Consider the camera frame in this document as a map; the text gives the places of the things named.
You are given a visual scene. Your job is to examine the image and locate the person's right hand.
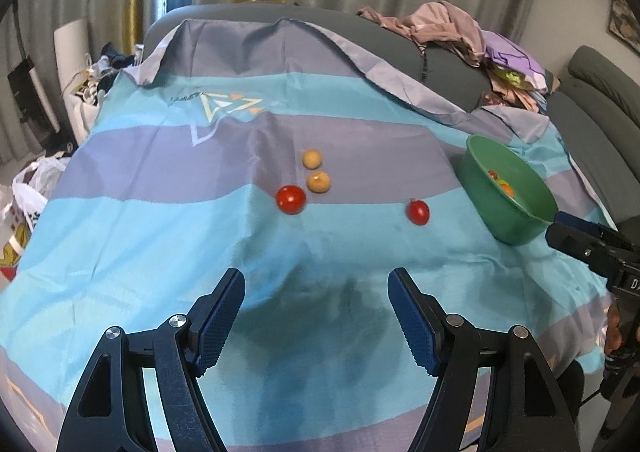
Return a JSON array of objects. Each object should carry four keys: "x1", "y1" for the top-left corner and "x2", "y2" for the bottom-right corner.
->
[{"x1": 603, "y1": 308, "x2": 626, "y2": 356}]

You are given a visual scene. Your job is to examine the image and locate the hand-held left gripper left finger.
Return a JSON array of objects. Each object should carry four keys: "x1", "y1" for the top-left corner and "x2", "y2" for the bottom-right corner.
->
[{"x1": 56, "y1": 268, "x2": 246, "y2": 452}]

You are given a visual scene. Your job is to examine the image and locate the pile of pink purple clothes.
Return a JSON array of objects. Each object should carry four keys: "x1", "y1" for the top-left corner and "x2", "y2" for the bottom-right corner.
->
[{"x1": 356, "y1": 1, "x2": 551, "y2": 114}]

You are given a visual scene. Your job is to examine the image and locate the heap of dark white clutter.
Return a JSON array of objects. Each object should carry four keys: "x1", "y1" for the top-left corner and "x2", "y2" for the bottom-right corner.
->
[{"x1": 69, "y1": 42, "x2": 147, "y2": 109}]

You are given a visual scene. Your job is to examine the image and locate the white flat board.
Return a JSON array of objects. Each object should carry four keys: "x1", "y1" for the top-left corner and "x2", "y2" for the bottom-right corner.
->
[{"x1": 53, "y1": 18, "x2": 95, "y2": 100}]

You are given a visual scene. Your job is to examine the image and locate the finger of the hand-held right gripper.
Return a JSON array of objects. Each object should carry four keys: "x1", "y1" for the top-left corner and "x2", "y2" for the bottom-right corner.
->
[
  {"x1": 553, "y1": 211, "x2": 632, "y2": 247},
  {"x1": 545, "y1": 223, "x2": 621, "y2": 274}
]

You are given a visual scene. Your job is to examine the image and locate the white plastic shopping bag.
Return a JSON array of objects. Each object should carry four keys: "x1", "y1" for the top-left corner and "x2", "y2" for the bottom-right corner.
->
[{"x1": 0, "y1": 156, "x2": 72, "y2": 283}]

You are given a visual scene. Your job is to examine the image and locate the blue grey striped blanket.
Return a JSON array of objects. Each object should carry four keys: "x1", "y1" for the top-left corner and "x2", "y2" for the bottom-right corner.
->
[{"x1": 0, "y1": 17, "x2": 618, "y2": 452}]

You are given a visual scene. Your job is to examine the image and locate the red cherry tomato with stem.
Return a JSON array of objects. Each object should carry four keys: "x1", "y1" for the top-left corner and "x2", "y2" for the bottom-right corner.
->
[{"x1": 406, "y1": 198, "x2": 431, "y2": 226}]

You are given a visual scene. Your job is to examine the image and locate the dark framed wall picture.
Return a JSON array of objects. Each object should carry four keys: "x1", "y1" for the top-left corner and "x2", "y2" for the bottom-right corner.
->
[{"x1": 607, "y1": 0, "x2": 640, "y2": 56}]

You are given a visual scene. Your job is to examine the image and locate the black white upright vacuum cleaner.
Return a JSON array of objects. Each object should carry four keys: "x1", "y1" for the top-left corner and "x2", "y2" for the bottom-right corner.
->
[{"x1": 7, "y1": 0, "x2": 62, "y2": 149}]

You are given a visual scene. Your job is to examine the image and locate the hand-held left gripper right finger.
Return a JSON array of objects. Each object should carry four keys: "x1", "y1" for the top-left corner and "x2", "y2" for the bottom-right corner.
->
[{"x1": 387, "y1": 267, "x2": 576, "y2": 452}]

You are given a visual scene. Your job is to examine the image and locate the green plastic bowl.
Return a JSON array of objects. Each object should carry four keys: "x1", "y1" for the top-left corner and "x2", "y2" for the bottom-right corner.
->
[{"x1": 458, "y1": 135, "x2": 559, "y2": 246}]

